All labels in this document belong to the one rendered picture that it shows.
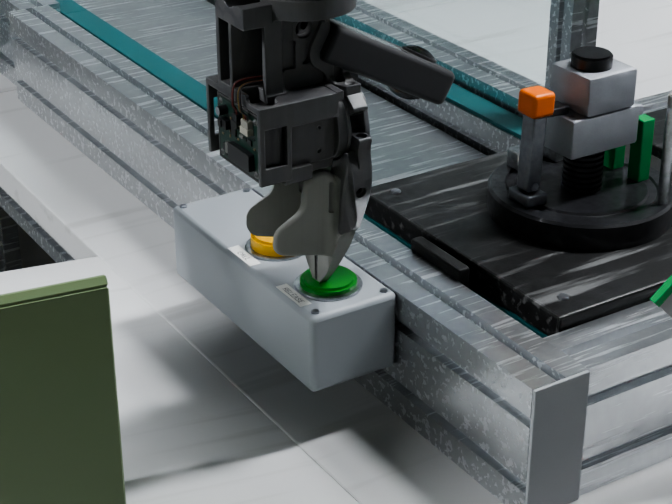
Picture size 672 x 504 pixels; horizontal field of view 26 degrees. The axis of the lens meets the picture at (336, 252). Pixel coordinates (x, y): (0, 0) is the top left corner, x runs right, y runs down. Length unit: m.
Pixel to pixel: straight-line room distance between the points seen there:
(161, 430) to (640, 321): 0.34
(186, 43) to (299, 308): 0.69
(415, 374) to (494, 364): 0.10
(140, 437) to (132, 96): 0.42
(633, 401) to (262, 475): 0.25
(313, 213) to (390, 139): 0.42
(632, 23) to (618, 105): 0.83
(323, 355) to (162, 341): 0.20
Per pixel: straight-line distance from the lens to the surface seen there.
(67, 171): 1.46
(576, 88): 1.06
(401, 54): 0.96
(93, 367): 0.71
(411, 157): 1.33
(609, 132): 1.08
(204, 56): 1.59
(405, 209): 1.11
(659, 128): 1.28
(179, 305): 1.20
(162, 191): 1.33
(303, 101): 0.91
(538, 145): 1.06
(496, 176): 1.12
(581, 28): 1.31
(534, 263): 1.03
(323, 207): 0.96
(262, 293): 1.03
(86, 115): 1.47
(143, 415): 1.07
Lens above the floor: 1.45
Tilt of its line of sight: 27 degrees down
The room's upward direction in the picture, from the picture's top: straight up
